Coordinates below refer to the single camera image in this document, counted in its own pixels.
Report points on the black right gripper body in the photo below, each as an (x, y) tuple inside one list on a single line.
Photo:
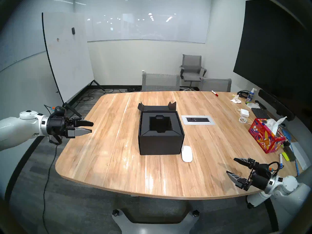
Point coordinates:
[(259, 180)]

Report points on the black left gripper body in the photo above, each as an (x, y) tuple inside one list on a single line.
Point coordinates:
[(57, 126)]

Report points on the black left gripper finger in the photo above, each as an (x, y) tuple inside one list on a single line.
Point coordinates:
[(84, 123), (78, 132)]

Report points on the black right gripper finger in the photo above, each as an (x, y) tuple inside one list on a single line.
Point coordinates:
[(246, 162), (237, 180)]

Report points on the white computer mouse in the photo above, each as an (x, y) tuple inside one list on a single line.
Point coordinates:
[(187, 153)]

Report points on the black cardboard box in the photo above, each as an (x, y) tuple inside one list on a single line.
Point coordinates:
[(160, 145)]

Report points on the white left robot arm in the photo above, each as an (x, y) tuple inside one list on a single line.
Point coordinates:
[(17, 131)]

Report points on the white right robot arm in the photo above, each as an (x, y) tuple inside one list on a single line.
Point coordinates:
[(287, 184)]

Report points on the red floral tissue box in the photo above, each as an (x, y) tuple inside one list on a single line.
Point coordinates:
[(264, 138)]

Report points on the white cylindrical floor unit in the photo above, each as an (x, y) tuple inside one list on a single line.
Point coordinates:
[(254, 200)]

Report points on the white marker blue cap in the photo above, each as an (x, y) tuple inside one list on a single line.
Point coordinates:
[(280, 160)]

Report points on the yellow sticky note pad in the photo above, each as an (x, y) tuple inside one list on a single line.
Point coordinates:
[(284, 156)]

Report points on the blue pen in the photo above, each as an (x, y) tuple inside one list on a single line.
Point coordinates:
[(297, 166)]

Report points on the black eraser block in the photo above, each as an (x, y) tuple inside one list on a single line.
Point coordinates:
[(289, 153)]

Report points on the white power adapter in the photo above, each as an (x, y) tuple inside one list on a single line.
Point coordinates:
[(244, 112)]

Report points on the black keyboard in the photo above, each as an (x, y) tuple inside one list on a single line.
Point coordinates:
[(260, 113)]

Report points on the crumpled white tissue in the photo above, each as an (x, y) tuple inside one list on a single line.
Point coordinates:
[(236, 99), (253, 105)]

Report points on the grey table outlet panel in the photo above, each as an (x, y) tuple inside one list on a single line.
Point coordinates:
[(198, 120)]

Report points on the whiteboard cleaner spray bottle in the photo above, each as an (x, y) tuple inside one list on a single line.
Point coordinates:
[(249, 97)]

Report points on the black video soundbar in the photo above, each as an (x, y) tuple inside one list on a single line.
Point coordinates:
[(275, 104)]

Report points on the rolling whiteboard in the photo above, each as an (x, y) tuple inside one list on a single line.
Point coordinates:
[(65, 53)]

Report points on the red whiteboard marker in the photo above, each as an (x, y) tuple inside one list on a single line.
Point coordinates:
[(214, 93)]

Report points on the wide grey mesh chair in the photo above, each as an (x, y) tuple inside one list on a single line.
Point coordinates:
[(160, 82)]

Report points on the grey swivel armchair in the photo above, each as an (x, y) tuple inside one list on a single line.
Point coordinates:
[(192, 67)]

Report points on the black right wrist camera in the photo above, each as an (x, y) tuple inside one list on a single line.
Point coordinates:
[(264, 169)]

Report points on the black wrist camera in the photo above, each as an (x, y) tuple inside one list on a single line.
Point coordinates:
[(60, 111), (264, 169)]

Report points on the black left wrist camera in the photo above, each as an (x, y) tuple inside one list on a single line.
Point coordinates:
[(60, 111)]

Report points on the glass wall whiteboard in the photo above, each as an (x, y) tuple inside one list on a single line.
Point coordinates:
[(14, 45), (146, 21)]

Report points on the grey metal pedestal base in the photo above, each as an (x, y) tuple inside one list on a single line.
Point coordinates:
[(156, 226)]

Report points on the black wall screen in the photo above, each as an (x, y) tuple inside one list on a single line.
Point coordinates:
[(273, 48)]

